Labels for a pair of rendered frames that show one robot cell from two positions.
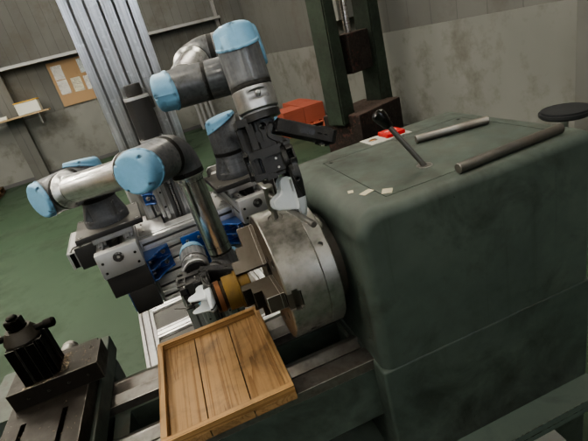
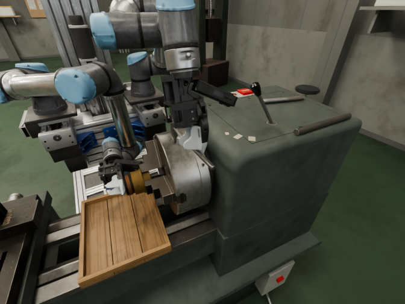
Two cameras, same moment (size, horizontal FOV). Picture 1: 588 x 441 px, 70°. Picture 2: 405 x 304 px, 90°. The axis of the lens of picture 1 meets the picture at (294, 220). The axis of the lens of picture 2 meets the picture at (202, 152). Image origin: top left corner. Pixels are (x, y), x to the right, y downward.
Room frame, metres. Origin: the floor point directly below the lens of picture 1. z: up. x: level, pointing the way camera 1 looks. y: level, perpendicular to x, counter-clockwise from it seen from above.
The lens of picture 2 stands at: (0.31, 0.07, 1.60)
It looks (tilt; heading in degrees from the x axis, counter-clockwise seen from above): 35 degrees down; 348
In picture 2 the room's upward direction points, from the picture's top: straight up
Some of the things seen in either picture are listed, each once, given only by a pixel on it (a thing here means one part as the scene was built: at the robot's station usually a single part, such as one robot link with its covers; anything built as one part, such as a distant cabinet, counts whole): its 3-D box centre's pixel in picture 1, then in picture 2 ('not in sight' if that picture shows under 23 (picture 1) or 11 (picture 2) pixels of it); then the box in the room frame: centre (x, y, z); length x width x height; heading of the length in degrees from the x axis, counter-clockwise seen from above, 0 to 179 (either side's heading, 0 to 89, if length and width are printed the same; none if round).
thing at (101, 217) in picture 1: (101, 206); (47, 100); (1.46, 0.64, 1.21); 0.15 x 0.15 x 0.10
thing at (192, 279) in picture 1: (196, 283); (112, 170); (0.97, 0.29, 1.08); 0.12 x 0.09 x 0.08; 12
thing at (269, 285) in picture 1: (270, 295); (164, 190); (0.81, 0.09, 1.09); 0.12 x 0.11 x 0.05; 13
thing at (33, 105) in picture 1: (28, 107); (5, 11); (9.71, 4.79, 1.54); 0.46 x 0.38 x 0.26; 108
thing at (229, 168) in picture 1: (232, 161); (141, 85); (1.61, 0.17, 1.21); 0.15 x 0.15 x 0.10
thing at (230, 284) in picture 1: (233, 290); (138, 181); (0.88, 0.19, 1.08); 0.09 x 0.09 x 0.09; 13
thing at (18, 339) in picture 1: (20, 332); not in sight; (0.86, 0.67, 1.13); 0.08 x 0.08 x 0.03
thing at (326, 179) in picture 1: (425, 218); (256, 148); (1.03, -0.35, 1.06); 0.59 x 0.48 x 0.39; 103
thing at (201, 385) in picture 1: (219, 367); (122, 224); (0.86, 0.28, 0.88); 0.36 x 0.30 x 0.04; 13
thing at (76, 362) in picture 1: (60, 373); (3, 224); (0.86, 0.65, 1.00); 0.20 x 0.10 x 0.05; 103
